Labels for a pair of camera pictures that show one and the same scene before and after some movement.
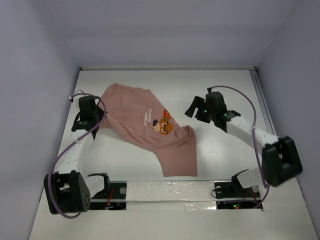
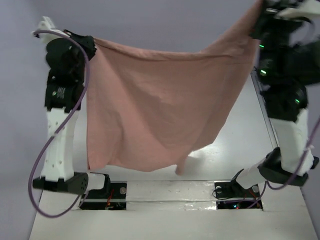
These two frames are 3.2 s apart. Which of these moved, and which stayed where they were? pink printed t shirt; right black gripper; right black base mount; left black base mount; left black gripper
Moved: left black gripper; pink printed t shirt; right black gripper
Stayed: right black base mount; left black base mount
